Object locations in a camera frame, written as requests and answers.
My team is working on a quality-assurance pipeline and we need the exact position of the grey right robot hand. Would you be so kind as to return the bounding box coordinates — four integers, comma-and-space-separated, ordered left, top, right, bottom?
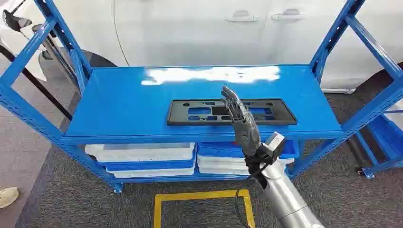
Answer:
220, 85, 262, 158

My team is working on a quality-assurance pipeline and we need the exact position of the black plastic plate with cutouts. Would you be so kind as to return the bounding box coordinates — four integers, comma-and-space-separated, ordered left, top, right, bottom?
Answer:
166, 98, 298, 127

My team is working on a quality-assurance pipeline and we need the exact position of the blue plastic tray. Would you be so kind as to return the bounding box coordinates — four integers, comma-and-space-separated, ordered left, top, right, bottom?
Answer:
96, 159, 196, 172
196, 140, 300, 159

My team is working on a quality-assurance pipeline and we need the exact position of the white plastic tray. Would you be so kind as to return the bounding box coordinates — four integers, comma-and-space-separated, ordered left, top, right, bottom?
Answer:
105, 167, 196, 179
85, 142, 196, 163
197, 155, 295, 168
198, 165, 253, 176

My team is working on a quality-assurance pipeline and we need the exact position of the yellow floor tape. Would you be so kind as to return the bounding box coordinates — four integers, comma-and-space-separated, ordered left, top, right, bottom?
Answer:
153, 189, 256, 228

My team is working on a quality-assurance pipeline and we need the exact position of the blue metal shelf rack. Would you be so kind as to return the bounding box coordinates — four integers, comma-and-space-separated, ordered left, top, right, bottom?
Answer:
0, 0, 403, 193

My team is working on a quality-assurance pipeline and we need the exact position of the white car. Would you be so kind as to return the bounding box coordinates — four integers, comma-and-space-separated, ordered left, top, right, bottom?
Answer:
47, 0, 403, 95

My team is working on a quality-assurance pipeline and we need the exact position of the small blue metal rack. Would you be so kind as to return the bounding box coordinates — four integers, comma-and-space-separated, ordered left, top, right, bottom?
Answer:
355, 108, 403, 180

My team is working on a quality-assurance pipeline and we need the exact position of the black slanted pole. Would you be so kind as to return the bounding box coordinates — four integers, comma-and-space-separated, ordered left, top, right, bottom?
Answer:
0, 45, 74, 122

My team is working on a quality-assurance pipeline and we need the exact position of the pale shoe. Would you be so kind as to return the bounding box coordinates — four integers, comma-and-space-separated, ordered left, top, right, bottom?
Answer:
0, 187, 20, 209

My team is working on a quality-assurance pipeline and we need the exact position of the black car side mirror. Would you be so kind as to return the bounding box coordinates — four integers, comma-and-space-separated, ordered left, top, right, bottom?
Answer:
2, 9, 33, 32

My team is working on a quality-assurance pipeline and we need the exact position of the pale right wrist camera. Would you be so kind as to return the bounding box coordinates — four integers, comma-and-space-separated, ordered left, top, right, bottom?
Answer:
262, 131, 287, 165

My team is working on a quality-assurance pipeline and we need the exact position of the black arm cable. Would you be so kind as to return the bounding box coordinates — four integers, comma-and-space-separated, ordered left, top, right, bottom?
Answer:
234, 163, 271, 228

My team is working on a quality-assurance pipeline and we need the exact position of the white car door handle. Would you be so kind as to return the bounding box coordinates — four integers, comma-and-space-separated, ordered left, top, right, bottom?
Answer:
224, 10, 259, 23
270, 8, 307, 22

